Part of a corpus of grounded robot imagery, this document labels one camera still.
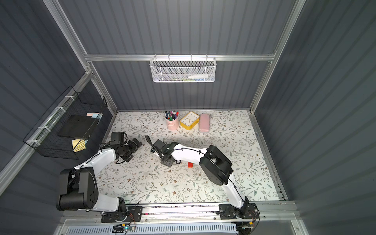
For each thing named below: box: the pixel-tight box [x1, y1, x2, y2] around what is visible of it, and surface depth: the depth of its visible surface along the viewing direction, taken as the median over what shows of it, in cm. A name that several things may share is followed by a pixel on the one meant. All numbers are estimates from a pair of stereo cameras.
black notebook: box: [57, 114, 99, 140], surface depth 73 cm
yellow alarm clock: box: [180, 111, 200, 131], surface depth 114 cm
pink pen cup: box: [164, 111, 180, 131], surface depth 104 cm
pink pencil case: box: [198, 113, 211, 134], surface depth 113 cm
